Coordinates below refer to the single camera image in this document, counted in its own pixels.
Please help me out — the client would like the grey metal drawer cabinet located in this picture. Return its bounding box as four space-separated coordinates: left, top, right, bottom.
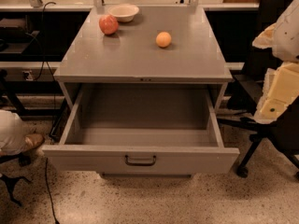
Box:
53 4 234 178

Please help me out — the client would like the grey top drawer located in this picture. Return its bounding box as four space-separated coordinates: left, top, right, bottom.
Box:
43 84 239 175

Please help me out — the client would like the brown shoe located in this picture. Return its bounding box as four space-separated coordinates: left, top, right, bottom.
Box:
22 133 45 153

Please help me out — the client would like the white bowl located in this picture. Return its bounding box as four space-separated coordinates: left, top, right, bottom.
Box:
108 4 139 22

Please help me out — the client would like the black chair base left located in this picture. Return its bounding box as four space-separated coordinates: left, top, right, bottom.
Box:
0 153 31 206

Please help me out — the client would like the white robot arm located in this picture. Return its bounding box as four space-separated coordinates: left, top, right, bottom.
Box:
252 0 299 124

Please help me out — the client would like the black hanging cable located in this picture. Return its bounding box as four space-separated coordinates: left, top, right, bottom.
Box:
25 1 58 82

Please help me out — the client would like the red apple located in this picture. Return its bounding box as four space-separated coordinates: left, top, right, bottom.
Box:
99 15 119 35

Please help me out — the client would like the orange fruit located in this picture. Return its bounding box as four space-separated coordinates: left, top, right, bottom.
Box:
156 32 172 48

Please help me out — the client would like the black office chair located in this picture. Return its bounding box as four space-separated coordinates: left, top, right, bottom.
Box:
218 0 299 178

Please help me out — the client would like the wall power outlet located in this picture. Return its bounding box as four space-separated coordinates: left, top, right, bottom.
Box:
22 71 34 81

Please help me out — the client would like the black floor cable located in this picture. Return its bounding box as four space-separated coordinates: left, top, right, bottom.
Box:
44 157 60 224

